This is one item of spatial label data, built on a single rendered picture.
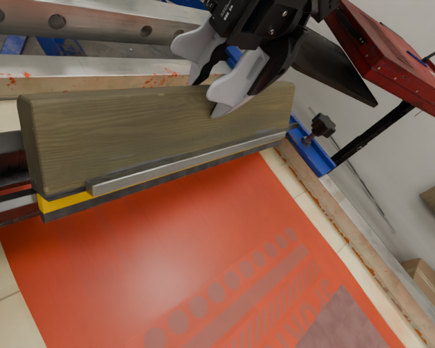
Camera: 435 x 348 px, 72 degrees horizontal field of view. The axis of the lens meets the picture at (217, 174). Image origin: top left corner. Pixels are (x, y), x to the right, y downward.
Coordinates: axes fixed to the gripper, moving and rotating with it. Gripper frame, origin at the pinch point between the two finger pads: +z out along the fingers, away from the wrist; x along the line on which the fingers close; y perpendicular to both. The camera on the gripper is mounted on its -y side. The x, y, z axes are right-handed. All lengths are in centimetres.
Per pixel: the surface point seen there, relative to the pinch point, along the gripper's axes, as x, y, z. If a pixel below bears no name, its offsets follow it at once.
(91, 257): 7.7, 14.3, 13.6
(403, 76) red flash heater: -1, -97, 1
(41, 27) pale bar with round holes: -20.7, 8.8, 8.5
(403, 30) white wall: -37, -200, 0
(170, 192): 4.2, 1.7, 13.7
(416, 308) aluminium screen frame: 38.6, -25.2, 11.1
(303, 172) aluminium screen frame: 10.4, -25.2, 12.0
